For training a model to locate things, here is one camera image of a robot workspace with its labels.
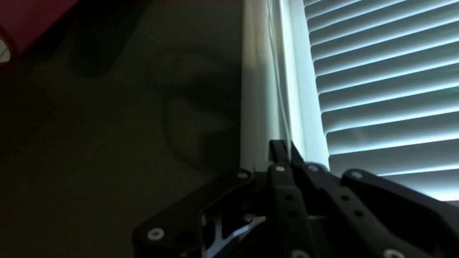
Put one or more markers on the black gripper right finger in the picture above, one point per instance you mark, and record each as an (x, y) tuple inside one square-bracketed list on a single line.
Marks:
[(348, 227)]

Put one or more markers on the red lampshade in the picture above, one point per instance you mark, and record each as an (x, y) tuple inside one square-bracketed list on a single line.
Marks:
[(24, 21)]

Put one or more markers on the white window frame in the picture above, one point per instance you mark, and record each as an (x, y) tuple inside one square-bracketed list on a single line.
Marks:
[(279, 93)]

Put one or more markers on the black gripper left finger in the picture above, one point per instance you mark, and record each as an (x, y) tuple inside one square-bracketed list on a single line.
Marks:
[(290, 217)]

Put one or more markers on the white horizontal window blind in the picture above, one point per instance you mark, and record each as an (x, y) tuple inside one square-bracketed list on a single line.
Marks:
[(388, 78)]

